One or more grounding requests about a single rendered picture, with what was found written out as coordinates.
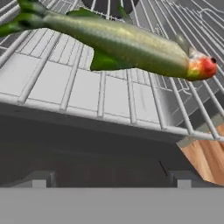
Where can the green fish with red head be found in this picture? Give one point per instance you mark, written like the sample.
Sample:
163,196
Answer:
131,46

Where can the dark grey oven door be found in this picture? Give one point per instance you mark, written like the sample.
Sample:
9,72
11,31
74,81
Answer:
87,151

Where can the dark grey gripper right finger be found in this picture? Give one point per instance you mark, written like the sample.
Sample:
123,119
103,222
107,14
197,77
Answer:
181,178

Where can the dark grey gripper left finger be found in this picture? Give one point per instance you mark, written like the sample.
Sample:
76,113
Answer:
43,178

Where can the dark grey oven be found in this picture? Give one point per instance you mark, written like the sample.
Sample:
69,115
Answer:
100,5

